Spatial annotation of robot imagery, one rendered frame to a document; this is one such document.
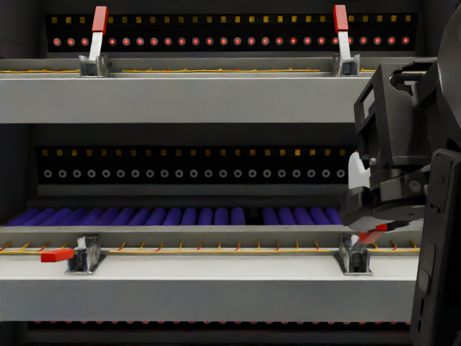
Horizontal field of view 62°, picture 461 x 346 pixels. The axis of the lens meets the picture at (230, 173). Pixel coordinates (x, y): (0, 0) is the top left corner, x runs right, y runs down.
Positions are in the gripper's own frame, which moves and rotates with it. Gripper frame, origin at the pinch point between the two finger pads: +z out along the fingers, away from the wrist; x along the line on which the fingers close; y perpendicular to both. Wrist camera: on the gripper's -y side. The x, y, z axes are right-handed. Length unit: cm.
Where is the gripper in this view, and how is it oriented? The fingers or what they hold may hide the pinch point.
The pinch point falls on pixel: (372, 227)
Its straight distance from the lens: 35.2
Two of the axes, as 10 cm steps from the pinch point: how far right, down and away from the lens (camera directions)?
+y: 0.0, -9.6, 2.9
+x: -10.0, 0.0, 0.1
